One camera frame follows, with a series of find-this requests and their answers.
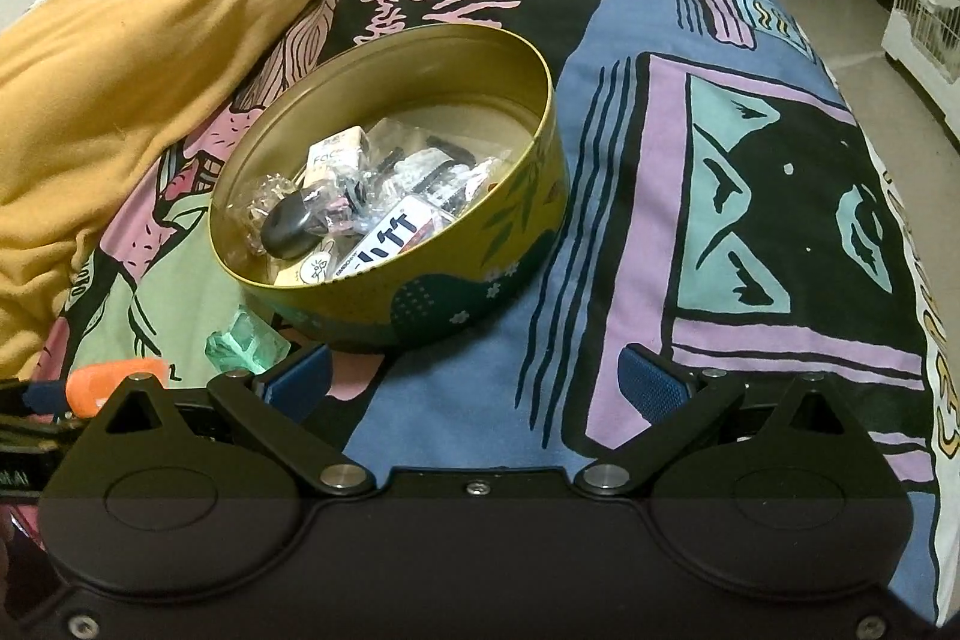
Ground yellow fleece blanket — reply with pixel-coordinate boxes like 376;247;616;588
2;0;309;377

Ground black round case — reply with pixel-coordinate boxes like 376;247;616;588
260;191;325;262

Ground green foil sachet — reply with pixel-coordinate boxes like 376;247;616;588
205;305;291;375

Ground round gold tin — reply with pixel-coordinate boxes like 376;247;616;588
208;25;569;353

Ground white soap packet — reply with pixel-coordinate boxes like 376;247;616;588
302;125;370;187

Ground white wire pet cage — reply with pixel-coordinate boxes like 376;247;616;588
882;0;960;140

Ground orange tube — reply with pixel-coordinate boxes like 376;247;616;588
65;357;169;419

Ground white tube purple cap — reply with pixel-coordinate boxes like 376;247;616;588
274;247;340;287

